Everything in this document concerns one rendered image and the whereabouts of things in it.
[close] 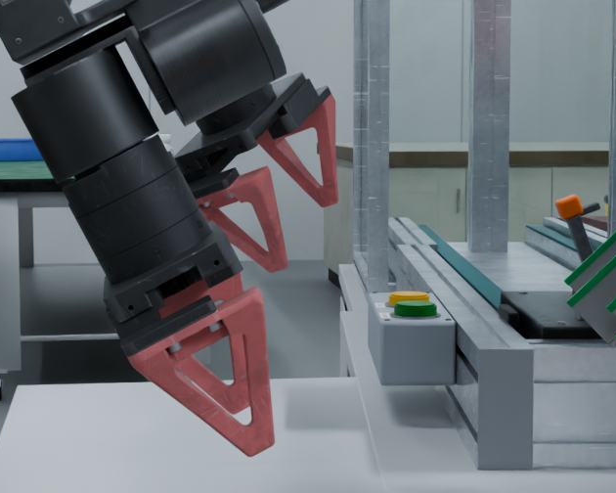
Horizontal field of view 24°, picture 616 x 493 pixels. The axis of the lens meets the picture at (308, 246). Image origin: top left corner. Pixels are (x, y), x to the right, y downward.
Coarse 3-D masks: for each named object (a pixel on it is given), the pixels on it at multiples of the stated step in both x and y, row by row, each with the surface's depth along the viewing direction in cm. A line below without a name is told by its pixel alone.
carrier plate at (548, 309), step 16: (512, 304) 136; (528, 304) 133; (544, 304) 133; (560, 304) 133; (528, 320) 127; (544, 320) 124; (560, 320) 124; (576, 320) 124; (544, 336) 120; (560, 336) 120; (576, 336) 120; (592, 336) 120
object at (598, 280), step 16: (608, 240) 110; (592, 256) 111; (608, 256) 111; (576, 272) 111; (592, 272) 111; (608, 272) 98; (576, 288) 111; (592, 288) 98; (608, 288) 98; (576, 304) 99; (592, 304) 99; (592, 320) 99; (608, 320) 99; (608, 336) 99
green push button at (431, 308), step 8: (400, 304) 132; (408, 304) 132; (416, 304) 132; (424, 304) 132; (432, 304) 132; (400, 312) 132; (408, 312) 131; (416, 312) 131; (424, 312) 131; (432, 312) 132
